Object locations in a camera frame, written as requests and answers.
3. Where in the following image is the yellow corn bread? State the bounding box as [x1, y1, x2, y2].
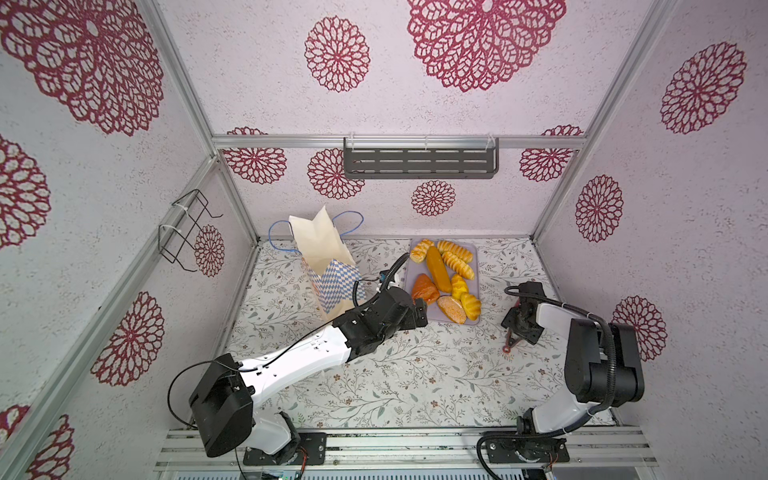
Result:
[451, 274, 470, 303]

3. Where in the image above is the grey wall shelf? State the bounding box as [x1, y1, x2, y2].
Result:
[342, 138, 499, 180]

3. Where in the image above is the striped bread roll left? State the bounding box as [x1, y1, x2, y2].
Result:
[410, 239, 434, 264]

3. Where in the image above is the orange croissant pastry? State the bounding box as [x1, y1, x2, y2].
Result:
[411, 274, 441, 305]

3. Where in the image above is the yellow bread roll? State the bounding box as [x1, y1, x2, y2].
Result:
[460, 293, 482, 321]

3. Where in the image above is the checkered paper bakery bag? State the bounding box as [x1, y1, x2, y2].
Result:
[267, 206, 364, 320]

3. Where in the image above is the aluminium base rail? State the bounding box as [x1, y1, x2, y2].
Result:
[149, 426, 661, 479]

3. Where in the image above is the black wire wall rack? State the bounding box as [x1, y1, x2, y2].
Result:
[156, 189, 225, 278]

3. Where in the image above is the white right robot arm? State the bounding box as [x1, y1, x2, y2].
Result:
[475, 281, 645, 479]

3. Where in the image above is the twisted bread lower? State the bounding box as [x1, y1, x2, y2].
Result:
[442, 251, 475, 280]

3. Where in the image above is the lilac plastic tray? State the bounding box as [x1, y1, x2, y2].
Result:
[403, 238, 482, 326]

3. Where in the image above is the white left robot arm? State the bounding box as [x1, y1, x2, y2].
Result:
[189, 254, 428, 465]

